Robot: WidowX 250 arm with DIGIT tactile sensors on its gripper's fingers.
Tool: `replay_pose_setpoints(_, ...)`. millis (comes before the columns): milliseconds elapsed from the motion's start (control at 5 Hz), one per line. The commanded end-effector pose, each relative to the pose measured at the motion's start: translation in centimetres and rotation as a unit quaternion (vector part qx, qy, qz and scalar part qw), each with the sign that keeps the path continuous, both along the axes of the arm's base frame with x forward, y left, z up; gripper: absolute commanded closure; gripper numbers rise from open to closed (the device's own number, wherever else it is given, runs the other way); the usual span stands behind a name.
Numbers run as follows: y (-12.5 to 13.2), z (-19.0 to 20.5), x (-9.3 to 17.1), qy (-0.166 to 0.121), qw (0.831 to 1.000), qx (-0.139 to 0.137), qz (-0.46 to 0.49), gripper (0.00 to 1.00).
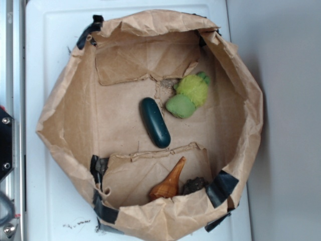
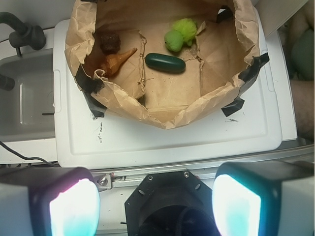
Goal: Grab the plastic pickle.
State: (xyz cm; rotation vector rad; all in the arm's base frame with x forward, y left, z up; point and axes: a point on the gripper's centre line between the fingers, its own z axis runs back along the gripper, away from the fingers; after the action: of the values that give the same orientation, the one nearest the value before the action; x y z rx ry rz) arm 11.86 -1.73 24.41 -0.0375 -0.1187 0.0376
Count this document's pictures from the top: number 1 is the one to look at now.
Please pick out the dark green plastic pickle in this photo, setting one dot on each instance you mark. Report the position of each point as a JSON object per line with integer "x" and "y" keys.
{"x": 154, "y": 123}

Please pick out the green plush turtle toy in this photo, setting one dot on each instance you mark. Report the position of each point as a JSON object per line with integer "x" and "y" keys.
{"x": 191, "y": 93}

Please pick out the orange brown conch seashell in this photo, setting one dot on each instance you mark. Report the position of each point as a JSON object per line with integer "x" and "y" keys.
{"x": 169, "y": 187}

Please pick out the brown paper bag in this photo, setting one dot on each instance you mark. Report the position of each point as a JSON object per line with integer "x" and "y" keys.
{"x": 92, "y": 125}

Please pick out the dark brown rock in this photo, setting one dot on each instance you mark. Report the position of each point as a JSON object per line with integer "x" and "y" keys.
{"x": 193, "y": 185}

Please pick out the white plastic tray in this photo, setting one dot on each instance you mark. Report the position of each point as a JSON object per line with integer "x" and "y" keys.
{"x": 55, "y": 209}

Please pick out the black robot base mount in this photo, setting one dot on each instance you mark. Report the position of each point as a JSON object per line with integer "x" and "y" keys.
{"x": 7, "y": 143}

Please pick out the aluminium frame rail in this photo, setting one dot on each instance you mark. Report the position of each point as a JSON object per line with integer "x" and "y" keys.
{"x": 13, "y": 188}

